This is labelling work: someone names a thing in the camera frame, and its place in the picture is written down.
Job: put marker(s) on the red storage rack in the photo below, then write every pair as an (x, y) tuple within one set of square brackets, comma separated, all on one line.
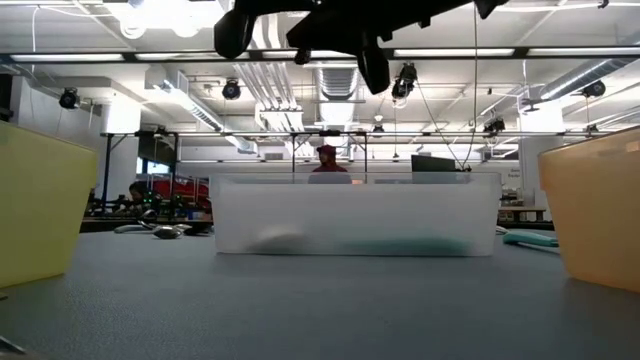
[(185, 190)]

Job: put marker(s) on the clear plastic bin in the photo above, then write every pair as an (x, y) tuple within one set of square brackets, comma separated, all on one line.
[(350, 210)]

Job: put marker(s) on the black metal spoon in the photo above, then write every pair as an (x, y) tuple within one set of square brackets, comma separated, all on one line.
[(167, 232)]

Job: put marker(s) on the orange plastic bin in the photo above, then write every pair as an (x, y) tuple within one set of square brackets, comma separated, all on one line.
[(595, 210)]

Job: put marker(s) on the blue-grey table mat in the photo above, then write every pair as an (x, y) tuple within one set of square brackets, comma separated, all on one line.
[(320, 310)]

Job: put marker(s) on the person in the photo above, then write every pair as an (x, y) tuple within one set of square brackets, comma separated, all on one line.
[(137, 192), (329, 167)]

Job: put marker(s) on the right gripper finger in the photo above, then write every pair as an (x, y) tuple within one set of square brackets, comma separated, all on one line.
[(235, 35), (375, 70)]

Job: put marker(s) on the ceiling light strip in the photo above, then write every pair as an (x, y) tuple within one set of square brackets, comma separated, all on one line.
[(585, 51), (450, 52), (65, 57)]

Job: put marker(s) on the silver ventilation duct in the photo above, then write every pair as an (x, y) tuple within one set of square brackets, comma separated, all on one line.
[(580, 77), (337, 82)]

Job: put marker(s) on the black ceiling camera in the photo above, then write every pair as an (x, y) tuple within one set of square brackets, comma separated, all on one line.
[(405, 82), (69, 99), (494, 125), (594, 89), (231, 91)]

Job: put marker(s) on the wooden workbench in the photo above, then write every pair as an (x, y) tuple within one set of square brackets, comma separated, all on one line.
[(520, 210)]

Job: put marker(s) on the yellow-green plastic bin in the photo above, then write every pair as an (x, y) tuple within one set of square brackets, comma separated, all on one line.
[(40, 210)]

